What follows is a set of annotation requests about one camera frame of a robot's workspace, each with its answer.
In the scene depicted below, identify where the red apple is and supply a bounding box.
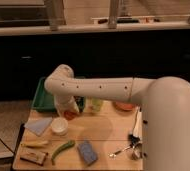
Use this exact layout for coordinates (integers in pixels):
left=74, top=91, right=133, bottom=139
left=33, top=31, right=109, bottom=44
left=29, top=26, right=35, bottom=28
left=64, top=111, right=77, bottom=120

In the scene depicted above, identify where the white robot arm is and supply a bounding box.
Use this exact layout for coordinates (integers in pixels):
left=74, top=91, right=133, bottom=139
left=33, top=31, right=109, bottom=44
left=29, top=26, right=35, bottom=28
left=44, top=64, right=190, bottom=171

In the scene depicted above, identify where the green plastic cup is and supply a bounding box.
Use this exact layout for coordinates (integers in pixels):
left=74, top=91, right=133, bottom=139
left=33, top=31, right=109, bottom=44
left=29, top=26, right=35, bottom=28
left=90, top=99, right=103, bottom=113

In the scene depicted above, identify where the brown wooden block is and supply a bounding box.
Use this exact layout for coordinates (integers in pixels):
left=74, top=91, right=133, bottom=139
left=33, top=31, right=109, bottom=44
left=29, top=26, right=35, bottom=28
left=20, top=148, right=48, bottom=165

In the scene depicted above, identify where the orange bowl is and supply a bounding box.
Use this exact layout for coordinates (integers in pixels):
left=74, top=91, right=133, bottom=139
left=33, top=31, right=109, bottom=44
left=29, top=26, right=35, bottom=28
left=113, top=102, right=136, bottom=111

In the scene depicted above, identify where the green plastic tray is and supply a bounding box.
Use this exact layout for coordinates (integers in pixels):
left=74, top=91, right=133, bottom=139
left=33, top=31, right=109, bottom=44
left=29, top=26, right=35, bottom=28
left=31, top=76, right=87, bottom=113

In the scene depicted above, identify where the white plastic cup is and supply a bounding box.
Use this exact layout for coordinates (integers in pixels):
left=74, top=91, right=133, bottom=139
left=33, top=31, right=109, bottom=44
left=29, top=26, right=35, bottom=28
left=51, top=117, right=68, bottom=135

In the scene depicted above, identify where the metal spoon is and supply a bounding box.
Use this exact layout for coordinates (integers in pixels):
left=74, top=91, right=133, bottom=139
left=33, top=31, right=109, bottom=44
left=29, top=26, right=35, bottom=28
left=109, top=146, right=132, bottom=158

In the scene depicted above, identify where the yellow banana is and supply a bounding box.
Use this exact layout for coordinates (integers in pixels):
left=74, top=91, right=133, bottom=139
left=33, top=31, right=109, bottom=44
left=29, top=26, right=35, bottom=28
left=21, top=141, right=49, bottom=148

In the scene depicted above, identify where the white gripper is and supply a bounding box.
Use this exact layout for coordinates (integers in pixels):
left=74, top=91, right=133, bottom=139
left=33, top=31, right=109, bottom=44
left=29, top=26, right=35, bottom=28
left=54, top=97, right=79, bottom=115

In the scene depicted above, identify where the steel measuring cup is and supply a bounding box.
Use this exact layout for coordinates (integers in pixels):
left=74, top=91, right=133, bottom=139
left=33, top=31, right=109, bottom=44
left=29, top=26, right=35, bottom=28
left=132, top=143, right=142, bottom=160

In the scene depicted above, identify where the blue sponge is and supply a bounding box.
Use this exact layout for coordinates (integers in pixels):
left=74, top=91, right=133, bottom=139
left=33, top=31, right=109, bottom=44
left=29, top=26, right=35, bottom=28
left=77, top=141, right=98, bottom=165

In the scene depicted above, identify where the green chili pepper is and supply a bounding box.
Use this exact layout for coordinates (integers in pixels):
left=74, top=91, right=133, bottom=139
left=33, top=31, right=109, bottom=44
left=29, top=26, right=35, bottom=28
left=51, top=140, right=75, bottom=165

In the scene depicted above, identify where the light blue cloth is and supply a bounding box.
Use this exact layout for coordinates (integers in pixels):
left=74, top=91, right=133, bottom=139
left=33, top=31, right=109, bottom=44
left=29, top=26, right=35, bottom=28
left=24, top=117, right=53, bottom=136

